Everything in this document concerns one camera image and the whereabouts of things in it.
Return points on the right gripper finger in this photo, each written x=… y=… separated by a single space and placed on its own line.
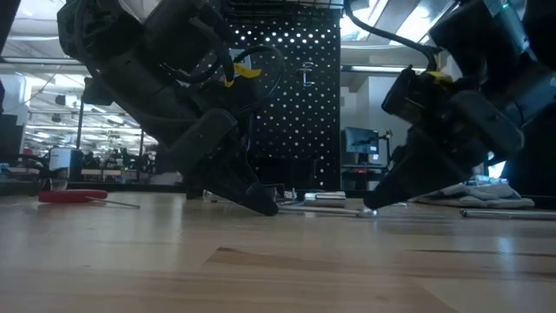
x=412 y=178

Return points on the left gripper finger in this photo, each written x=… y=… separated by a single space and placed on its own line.
x=243 y=191

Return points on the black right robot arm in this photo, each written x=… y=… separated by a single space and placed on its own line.
x=499 y=43

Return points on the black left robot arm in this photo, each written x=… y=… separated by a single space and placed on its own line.
x=130 y=65

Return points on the silver double peg hook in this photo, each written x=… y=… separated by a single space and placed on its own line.
x=307 y=75

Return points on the short black plastic bin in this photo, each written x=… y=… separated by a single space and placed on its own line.
x=286 y=174

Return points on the black monitor desk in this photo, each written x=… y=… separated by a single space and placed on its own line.
x=362 y=171

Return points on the silver combination wrench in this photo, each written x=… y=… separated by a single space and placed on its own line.
x=369 y=212

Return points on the black computer monitor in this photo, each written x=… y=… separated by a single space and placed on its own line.
x=360 y=140

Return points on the grey folded cloth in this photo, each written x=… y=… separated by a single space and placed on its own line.
x=478 y=195

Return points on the black metal pegboard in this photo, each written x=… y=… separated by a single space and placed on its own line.
x=304 y=130

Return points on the silver metal rod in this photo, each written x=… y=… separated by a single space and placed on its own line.
x=508 y=214

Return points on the long ceiling light fixture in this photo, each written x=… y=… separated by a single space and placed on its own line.
x=382 y=68

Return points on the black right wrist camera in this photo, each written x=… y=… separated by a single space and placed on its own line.
x=404 y=95

